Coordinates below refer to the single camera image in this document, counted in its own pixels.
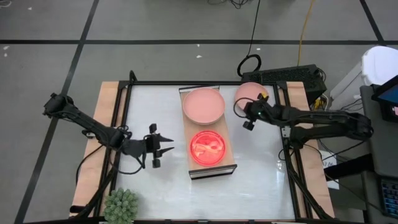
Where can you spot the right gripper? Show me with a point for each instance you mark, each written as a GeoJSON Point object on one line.
{"type": "Point", "coordinates": [262, 112]}

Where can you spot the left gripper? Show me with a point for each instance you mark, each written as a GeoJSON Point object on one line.
{"type": "Point", "coordinates": [140, 147]}

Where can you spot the pink matte plate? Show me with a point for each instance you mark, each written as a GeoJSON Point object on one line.
{"type": "Point", "coordinates": [203, 105]}
{"type": "Point", "coordinates": [245, 91]}

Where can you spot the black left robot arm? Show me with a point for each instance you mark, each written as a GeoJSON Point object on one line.
{"type": "Point", "coordinates": [90, 126]}

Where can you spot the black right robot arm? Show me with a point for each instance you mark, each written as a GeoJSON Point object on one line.
{"type": "Point", "coordinates": [326, 119]}

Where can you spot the small yellow tag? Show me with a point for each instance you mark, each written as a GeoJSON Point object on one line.
{"type": "Point", "coordinates": [264, 96]}

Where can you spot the wooden tray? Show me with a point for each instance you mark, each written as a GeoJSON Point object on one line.
{"type": "Point", "coordinates": [192, 129]}

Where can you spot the black computer case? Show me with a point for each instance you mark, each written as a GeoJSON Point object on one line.
{"type": "Point", "coordinates": [280, 74]}

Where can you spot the green succulent plant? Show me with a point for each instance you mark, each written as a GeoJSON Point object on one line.
{"type": "Point", "coordinates": [121, 207]}

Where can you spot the white paper sheet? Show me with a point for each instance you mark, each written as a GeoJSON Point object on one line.
{"type": "Point", "coordinates": [329, 161]}

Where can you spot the black desk leg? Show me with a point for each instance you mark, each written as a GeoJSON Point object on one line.
{"type": "Point", "coordinates": [348, 166]}

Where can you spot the grey desk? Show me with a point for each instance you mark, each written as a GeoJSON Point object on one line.
{"type": "Point", "coordinates": [376, 155]}

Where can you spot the white bin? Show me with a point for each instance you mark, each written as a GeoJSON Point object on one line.
{"type": "Point", "coordinates": [381, 65]}

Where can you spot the tablet with blue screen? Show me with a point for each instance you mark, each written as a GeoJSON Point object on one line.
{"type": "Point", "coordinates": [390, 95]}

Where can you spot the black keyboard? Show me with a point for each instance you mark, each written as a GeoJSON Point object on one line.
{"type": "Point", "coordinates": [390, 197]}

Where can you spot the black aluminium table frame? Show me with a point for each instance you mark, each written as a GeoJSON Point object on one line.
{"type": "Point", "coordinates": [202, 83]}

